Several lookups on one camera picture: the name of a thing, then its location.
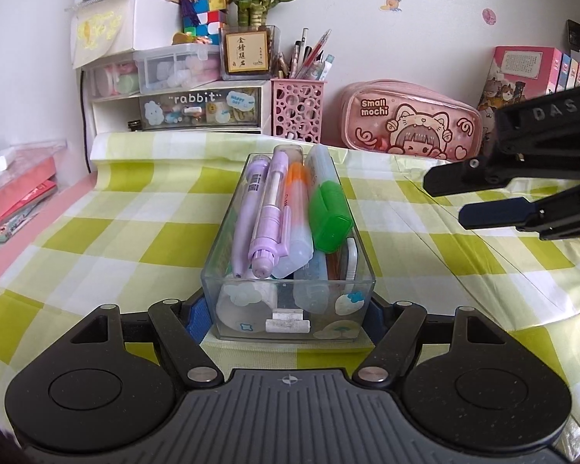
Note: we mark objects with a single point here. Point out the green capped highlighter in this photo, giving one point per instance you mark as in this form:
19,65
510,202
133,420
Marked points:
329,213

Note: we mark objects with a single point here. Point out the clear plastic organizer box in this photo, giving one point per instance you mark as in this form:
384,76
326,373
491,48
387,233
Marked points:
240,307

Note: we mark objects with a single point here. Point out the green checked tablecloth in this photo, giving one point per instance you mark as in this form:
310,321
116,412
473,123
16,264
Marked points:
143,233

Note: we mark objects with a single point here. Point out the light purple clear pen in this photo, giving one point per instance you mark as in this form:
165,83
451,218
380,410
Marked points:
270,240

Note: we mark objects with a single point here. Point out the pink perforated pen holder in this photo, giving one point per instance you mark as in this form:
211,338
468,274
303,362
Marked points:
297,108

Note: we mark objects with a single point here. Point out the pink books stack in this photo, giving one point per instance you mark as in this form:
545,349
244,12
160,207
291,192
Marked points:
26,184

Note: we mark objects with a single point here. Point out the orange highlighter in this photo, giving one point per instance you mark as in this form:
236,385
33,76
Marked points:
300,246

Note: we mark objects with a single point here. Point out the clear plastic drawer box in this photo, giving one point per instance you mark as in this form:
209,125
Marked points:
174,67

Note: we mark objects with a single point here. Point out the white drawer organizer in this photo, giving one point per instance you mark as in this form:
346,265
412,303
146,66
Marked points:
221,106

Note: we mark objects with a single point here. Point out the cartoon wall sticker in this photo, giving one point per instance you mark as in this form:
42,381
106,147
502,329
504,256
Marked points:
391,6

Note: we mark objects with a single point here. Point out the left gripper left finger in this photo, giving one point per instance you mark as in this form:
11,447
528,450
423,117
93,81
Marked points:
180,326

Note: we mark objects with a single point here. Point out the pink cat pencil case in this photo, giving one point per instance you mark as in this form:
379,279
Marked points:
402,118

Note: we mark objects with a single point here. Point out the colourful cube puzzle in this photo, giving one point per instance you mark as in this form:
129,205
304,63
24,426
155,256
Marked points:
204,19

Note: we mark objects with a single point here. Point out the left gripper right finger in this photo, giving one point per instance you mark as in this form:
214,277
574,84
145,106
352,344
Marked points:
394,330

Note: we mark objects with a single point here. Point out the cartoon book box set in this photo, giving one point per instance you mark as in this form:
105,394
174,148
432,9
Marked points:
518,73

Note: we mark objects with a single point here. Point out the purple novelty pen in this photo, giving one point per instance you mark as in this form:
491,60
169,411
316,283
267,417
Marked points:
256,174

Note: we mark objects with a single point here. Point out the pens in holder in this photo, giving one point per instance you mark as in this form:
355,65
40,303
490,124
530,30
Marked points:
306,62

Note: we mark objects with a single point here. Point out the pink round wall sticker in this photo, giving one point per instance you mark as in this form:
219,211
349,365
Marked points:
489,16

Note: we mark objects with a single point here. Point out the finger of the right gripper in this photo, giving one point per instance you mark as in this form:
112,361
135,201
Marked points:
496,172
556,217

